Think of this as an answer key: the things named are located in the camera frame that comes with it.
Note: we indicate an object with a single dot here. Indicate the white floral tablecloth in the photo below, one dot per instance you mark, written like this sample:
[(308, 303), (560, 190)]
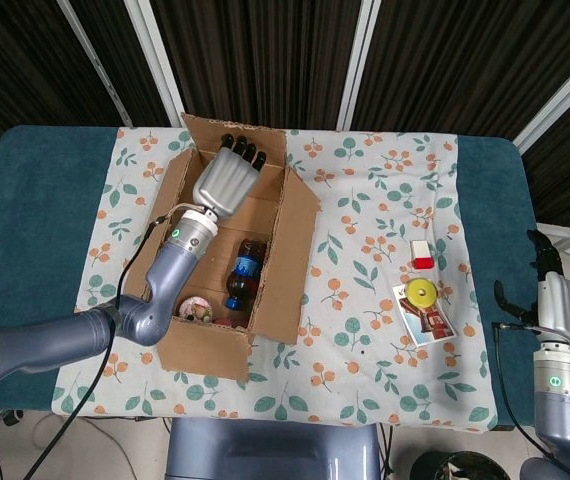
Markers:
[(365, 390)]

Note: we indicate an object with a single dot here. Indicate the white eraser block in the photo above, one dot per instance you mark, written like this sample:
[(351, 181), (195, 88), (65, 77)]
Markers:
[(420, 248)]

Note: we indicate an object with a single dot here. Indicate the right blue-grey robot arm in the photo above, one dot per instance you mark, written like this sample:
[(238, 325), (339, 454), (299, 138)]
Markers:
[(560, 410)]

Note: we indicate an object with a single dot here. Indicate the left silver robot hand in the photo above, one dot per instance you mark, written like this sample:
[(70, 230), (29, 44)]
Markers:
[(225, 185)]

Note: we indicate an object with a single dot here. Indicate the small red block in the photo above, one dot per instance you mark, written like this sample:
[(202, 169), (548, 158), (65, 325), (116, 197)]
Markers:
[(423, 262)]

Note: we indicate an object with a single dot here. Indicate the teal table cover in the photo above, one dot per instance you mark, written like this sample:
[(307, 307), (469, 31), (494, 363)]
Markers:
[(40, 200)]

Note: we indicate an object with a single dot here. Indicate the small red object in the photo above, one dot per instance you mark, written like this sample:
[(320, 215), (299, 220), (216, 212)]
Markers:
[(225, 322)]

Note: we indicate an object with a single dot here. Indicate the white metal frame post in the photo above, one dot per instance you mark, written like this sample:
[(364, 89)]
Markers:
[(560, 105), (97, 65), (360, 60), (157, 60)]

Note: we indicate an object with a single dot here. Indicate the brown cardboard box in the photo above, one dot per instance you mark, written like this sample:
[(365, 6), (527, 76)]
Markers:
[(292, 245)]

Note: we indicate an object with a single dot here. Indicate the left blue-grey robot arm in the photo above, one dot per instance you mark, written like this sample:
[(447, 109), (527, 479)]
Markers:
[(40, 345)]

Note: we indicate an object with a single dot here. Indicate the black round bin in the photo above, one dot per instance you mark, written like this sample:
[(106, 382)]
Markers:
[(452, 467)]

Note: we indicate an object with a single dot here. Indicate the pink round toy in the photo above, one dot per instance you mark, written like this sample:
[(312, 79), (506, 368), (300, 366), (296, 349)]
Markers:
[(192, 307)]

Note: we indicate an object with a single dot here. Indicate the cola bottle blue label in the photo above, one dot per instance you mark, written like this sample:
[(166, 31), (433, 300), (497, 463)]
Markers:
[(242, 272)]

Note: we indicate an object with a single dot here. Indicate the picture postcard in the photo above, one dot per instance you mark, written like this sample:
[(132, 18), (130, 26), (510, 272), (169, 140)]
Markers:
[(430, 327)]

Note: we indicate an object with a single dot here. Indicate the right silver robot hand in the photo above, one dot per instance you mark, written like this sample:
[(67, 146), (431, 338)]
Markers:
[(560, 310)]

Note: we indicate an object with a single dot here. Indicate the blue-grey robot torso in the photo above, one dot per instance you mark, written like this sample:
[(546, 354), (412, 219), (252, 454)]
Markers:
[(265, 450)]

